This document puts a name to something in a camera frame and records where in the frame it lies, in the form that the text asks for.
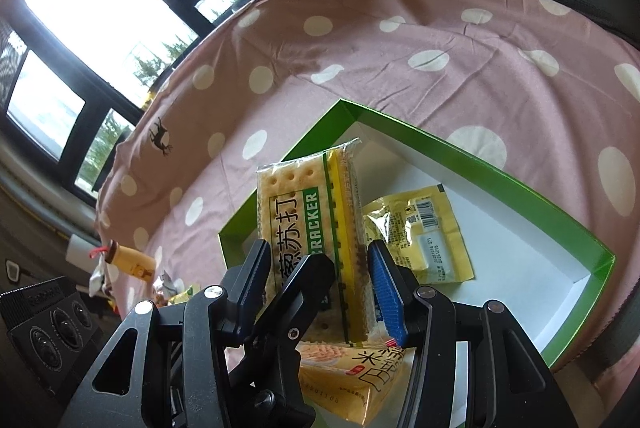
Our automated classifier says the green and yellow cracker packet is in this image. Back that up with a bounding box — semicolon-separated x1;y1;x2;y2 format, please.
256;138;377;344

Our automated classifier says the gold snack packet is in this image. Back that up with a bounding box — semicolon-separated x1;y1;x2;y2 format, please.
362;185;475;285

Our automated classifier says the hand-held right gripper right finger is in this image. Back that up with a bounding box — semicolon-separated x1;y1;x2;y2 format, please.
367;239;568;428

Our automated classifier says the white paper cup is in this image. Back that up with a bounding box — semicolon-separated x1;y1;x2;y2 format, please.
67;235;106;269

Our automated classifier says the silver foil packet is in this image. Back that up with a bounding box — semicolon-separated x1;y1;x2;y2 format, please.
89;268;111;296

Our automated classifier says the pink polka dot blanket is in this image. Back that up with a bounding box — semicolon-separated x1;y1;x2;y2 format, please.
95;0;640;409

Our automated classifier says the yellow rice cracker packet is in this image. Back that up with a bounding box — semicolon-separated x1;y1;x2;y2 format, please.
297;335;417;425

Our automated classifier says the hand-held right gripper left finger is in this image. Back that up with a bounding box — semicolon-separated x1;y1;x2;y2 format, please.
57;238;273;428

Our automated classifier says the green cardboard box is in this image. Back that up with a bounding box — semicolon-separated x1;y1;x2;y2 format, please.
217;98;615;428

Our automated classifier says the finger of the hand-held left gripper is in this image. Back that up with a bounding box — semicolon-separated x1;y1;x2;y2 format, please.
227;254;337;428

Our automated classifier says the yellow bottle toy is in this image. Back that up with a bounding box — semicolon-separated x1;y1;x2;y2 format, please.
102;242;157;281

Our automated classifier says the small snack packet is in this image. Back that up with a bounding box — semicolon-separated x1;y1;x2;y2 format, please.
152;273;201;306

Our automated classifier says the black framed window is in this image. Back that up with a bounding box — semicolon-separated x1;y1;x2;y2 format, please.
0;0;301;203

